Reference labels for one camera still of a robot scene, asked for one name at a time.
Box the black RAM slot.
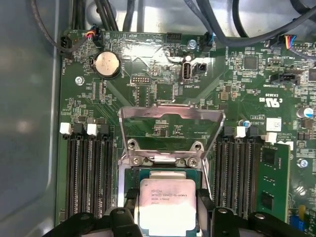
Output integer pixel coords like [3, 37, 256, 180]
[237, 127, 259, 215]
[86, 123, 102, 220]
[73, 122, 91, 220]
[60, 122, 79, 220]
[226, 126, 246, 215]
[213, 125, 234, 213]
[98, 123, 117, 218]

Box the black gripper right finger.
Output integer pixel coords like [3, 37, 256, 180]
[196, 189, 312, 237]

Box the green motherboard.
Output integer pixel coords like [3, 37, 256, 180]
[55, 28, 316, 237]

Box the coin battery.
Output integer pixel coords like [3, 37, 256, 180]
[90, 50, 121, 79]

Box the metal socket cover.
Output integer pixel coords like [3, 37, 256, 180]
[118, 103, 227, 161]

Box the CPU socket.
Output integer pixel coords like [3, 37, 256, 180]
[118, 154, 214, 237]

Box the silver CPU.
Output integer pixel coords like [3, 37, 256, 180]
[137, 167, 199, 237]

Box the metal locking lever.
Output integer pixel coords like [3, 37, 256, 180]
[201, 158, 214, 200]

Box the green RAM stick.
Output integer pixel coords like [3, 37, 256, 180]
[255, 142, 292, 224]

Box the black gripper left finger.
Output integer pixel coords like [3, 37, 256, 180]
[50, 189, 144, 237]

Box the black cable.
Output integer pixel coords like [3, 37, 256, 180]
[207, 0, 316, 48]
[287, 0, 316, 18]
[29, 0, 99, 54]
[93, 0, 119, 32]
[182, 0, 215, 39]
[122, 0, 136, 32]

